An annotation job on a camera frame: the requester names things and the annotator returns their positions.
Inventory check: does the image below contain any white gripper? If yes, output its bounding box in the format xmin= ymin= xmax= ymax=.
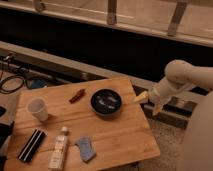
xmin=134 ymin=77 xmax=195 ymax=116

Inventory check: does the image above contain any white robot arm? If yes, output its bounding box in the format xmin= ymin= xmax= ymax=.
xmin=134 ymin=60 xmax=213 ymax=171

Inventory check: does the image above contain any black ceramic bowl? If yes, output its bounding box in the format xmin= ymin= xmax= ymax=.
xmin=90 ymin=89 xmax=122 ymax=116

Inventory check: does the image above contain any wooden cutting board tabletop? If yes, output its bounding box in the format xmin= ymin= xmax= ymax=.
xmin=4 ymin=77 xmax=160 ymax=171

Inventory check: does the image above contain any small red-brown object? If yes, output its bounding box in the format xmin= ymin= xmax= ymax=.
xmin=69 ymin=89 xmax=86 ymax=104

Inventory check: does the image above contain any white tube with cap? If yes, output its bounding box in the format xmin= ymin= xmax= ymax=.
xmin=48 ymin=127 xmax=69 ymax=171

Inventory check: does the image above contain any blue object on floor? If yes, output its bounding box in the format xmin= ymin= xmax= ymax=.
xmin=28 ymin=79 xmax=47 ymax=89

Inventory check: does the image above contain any black box with white stripes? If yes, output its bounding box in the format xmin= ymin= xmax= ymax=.
xmin=18 ymin=129 xmax=46 ymax=163

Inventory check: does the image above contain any black device at left edge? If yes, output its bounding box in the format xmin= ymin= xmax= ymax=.
xmin=0 ymin=105 xmax=15 ymax=171

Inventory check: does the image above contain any black coiled cable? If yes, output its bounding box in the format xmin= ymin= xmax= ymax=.
xmin=0 ymin=66 xmax=31 ymax=95

